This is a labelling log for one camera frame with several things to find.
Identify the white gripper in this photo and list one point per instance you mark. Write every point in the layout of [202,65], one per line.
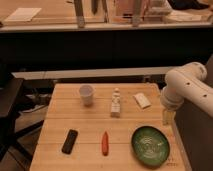
[171,101]

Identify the white sponge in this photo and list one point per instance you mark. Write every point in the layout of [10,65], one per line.
[142,100]

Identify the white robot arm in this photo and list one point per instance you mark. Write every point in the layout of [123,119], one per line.
[186,83]

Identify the green ceramic plate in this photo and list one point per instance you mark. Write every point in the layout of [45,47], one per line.
[150,146]

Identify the white figurine bottle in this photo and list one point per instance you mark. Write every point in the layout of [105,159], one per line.
[115,104]

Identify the orange carrot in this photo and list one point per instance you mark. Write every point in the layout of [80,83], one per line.
[105,144]

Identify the black remote control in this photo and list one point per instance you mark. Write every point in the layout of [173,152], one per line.
[70,141]

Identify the black chair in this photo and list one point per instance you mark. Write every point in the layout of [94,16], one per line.
[12,101]

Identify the white paper sheet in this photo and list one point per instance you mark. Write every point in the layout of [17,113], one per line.
[22,15]

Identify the grey metal post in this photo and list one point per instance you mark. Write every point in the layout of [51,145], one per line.
[79,13]
[136,11]

